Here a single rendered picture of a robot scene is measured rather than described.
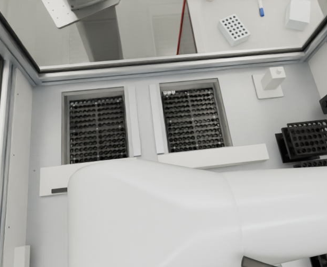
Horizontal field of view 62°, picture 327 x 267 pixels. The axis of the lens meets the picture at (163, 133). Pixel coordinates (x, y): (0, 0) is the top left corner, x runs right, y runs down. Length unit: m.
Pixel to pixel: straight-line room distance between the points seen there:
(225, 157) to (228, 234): 0.59
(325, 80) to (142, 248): 0.89
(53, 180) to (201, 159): 0.42
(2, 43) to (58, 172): 0.36
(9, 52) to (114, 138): 0.37
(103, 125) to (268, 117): 0.54
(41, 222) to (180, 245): 0.65
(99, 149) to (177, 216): 0.68
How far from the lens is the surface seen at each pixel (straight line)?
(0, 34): 0.80
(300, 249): 0.26
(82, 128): 0.92
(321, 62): 1.04
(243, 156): 0.82
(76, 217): 0.25
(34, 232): 0.85
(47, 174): 0.84
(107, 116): 0.92
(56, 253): 0.82
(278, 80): 0.92
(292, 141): 0.83
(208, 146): 0.92
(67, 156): 0.97
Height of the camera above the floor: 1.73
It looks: 70 degrees down
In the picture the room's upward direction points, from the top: 6 degrees clockwise
